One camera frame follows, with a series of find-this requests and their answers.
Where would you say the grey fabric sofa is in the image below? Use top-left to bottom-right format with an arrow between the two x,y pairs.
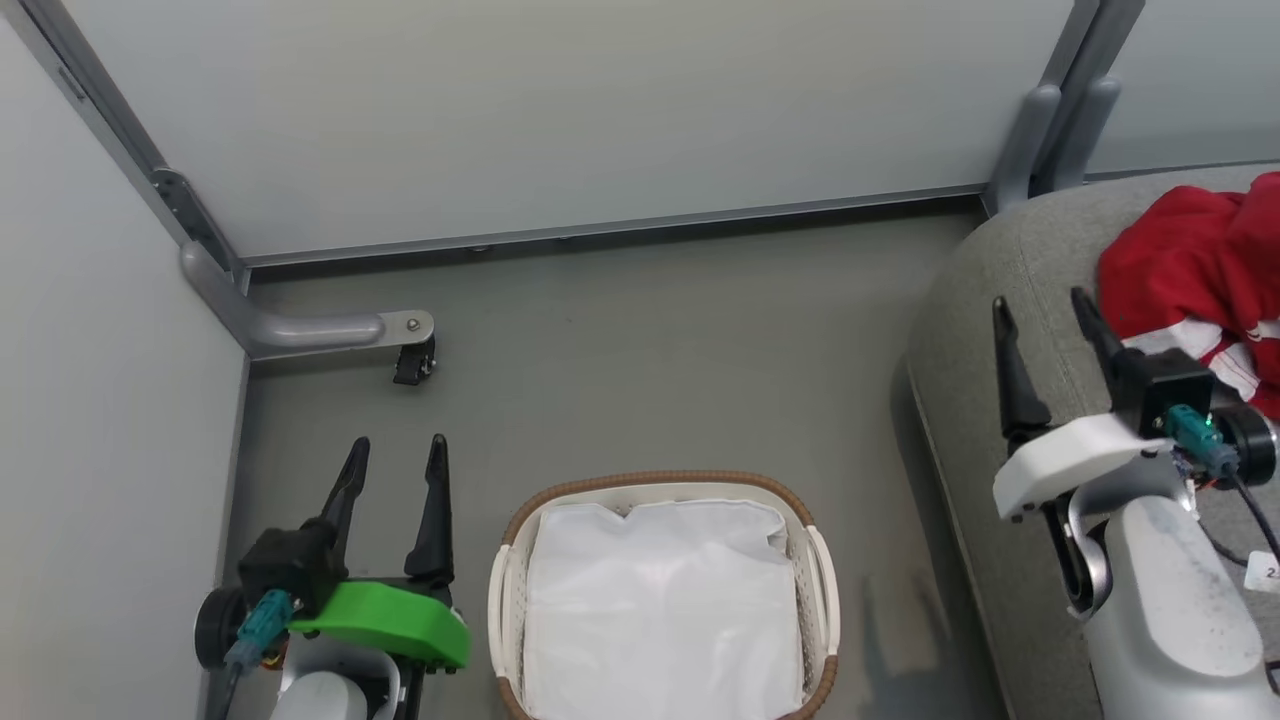
904,162 -> 1280,720

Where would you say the black caster wheel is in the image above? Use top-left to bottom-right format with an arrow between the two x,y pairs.
392,335 -> 439,388

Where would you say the black round right gripper motor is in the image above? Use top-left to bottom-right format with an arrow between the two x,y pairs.
1214,400 -> 1280,467

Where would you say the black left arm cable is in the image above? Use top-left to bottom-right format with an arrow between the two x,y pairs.
204,660 -> 243,720

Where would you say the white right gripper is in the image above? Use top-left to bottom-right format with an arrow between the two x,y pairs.
991,287 -> 1183,523

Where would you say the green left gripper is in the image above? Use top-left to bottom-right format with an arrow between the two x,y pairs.
285,433 -> 474,673

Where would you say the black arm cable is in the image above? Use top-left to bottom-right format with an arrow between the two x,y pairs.
1232,474 -> 1280,563
204,660 -> 243,720

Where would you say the grey metal frame rail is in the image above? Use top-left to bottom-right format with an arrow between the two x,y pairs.
240,183 -> 989,269

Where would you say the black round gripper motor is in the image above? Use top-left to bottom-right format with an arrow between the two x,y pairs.
192,586 -> 252,672
1214,400 -> 1280,467

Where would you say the teal camera connector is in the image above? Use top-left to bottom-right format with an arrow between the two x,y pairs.
224,589 -> 297,672
1164,404 -> 1242,480

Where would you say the teal right camera connector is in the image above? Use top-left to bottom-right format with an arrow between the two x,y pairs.
1164,404 -> 1242,480

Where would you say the red garment with white stripes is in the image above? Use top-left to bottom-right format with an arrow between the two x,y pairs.
1096,171 -> 1280,422

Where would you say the woven-rim white laundry basket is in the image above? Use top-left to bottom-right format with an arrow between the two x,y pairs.
487,470 -> 842,720

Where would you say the grey metal frame foot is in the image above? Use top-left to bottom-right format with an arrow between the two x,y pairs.
180,240 -> 437,362

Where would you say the teal left camera connector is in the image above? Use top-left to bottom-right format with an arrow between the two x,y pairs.
224,589 -> 297,672

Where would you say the grey frame post with bracket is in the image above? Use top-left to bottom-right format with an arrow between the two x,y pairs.
14,0 -> 253,293

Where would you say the grey double-leg frame post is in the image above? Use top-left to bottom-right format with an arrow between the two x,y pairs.
980,0 -> 1147,217

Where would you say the white cloth basket liner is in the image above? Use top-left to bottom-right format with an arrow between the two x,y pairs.
520,498 -> 807,720

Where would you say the black round left gripper motor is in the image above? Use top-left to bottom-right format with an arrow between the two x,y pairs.
192,586 -> 252,672

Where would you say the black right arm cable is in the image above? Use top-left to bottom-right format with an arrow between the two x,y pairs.
1232,474 -> 1280,563

